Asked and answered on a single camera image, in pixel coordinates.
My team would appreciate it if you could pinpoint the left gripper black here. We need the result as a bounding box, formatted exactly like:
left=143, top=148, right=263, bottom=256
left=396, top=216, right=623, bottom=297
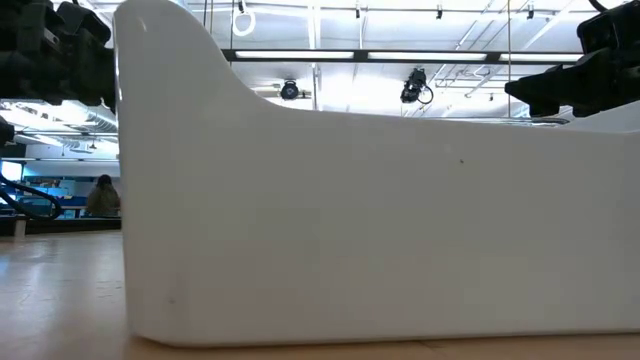
left=49, top=41, right=118, bottom=114

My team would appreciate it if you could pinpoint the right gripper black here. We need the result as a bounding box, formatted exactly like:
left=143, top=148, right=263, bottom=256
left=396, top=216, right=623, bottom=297
left=503, top=46, right=640, bottom=119

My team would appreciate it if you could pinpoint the blue storage shelf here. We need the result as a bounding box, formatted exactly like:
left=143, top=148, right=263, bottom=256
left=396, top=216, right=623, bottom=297
left=22, top=175, right=91, bottom=219

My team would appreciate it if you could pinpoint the person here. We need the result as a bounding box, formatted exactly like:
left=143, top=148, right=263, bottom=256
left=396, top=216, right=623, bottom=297
left=85, top=173, right=122, bottom=219

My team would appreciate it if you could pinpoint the black ceiling spotlight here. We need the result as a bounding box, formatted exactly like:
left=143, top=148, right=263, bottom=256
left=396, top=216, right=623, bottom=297
left=279, top=79, right=300, bottom=101
left=399, top=67, right=435, bottom=105

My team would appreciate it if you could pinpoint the black overhead light bar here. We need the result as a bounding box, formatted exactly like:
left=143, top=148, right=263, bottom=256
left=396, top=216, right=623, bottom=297
left=222, top=47, right=585, bottom=65

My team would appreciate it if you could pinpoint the white ceiling pole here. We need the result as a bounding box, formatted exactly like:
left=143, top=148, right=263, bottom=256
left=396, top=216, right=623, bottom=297
left=308, top=0, right=321, bottom=109

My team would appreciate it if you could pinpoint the white plastic tray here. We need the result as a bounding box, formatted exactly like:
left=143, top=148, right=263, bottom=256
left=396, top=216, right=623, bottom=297
left=113, top=0, right=640, bottom=349

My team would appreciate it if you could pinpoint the silver air duct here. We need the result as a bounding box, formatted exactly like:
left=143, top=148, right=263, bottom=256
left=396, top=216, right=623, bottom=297
left=0, top=99, right=119, bottom=136

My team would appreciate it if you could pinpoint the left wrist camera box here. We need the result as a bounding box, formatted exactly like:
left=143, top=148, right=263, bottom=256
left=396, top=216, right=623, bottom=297
left=53, top=0, right=112, bottom=47

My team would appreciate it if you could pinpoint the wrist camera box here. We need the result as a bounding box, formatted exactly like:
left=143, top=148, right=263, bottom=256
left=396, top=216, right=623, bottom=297
left=576, top=2, right=640, bottom=56
left=53, top=0, right=112, bottom=47

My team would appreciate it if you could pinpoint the thin hanging cord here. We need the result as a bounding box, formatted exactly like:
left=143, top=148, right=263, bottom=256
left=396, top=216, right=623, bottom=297
left=506, top=0, right=512, bottom=120

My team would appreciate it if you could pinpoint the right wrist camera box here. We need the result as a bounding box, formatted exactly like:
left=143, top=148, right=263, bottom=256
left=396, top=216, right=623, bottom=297
left=576, top=2, right=640, bottom=56

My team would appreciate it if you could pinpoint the thick black looped cable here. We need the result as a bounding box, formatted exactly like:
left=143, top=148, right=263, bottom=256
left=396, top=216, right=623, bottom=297
left=0, top=172, right=64, bottom=221

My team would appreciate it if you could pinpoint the black aluminium table frame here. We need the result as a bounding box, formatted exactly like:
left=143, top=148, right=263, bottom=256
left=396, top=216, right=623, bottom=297
left=0, top=217, right=123, bottom=237

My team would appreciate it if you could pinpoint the white hanging ring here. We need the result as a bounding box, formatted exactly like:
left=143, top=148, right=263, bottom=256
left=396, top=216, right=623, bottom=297
left=231, top=8, right=257, bottom=38

